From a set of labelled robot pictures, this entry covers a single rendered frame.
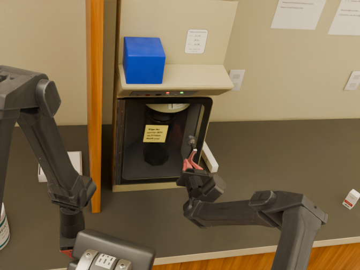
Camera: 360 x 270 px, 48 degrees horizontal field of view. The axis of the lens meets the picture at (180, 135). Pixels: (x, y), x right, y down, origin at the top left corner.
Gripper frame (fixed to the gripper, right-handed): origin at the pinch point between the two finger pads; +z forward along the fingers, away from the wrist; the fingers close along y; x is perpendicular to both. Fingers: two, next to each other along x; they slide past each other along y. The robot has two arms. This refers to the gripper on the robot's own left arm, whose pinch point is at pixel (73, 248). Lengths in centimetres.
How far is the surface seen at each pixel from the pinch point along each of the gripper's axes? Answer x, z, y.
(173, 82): -28, -41, 23
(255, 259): -67, 28, 7
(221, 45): -44, -48, 33
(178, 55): -31, -44, 33
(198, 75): -36, -42, 27
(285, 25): -88, -35, 76
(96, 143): -7.4, -18.5, 24.2
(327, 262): -103, 38, 7
